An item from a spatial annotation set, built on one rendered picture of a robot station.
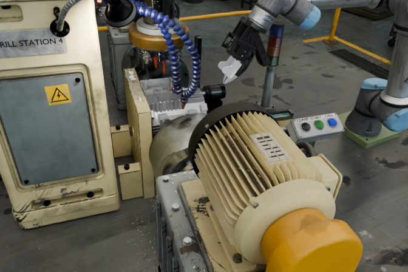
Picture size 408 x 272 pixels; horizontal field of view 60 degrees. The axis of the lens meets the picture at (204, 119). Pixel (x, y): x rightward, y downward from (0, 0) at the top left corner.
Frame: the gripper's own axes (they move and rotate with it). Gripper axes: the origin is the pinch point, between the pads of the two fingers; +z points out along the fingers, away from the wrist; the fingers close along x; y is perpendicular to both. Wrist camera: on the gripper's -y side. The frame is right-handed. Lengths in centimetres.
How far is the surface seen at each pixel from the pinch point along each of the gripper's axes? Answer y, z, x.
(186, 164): 18.7, 14.4, 32.6
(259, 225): 27, -1, 67
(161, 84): 15.2, 13.3, -10.6
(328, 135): -31.4, -2.9, 20.0
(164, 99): 16.0, 14.2, -1.0
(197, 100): 4.6, 10.9, -2.1
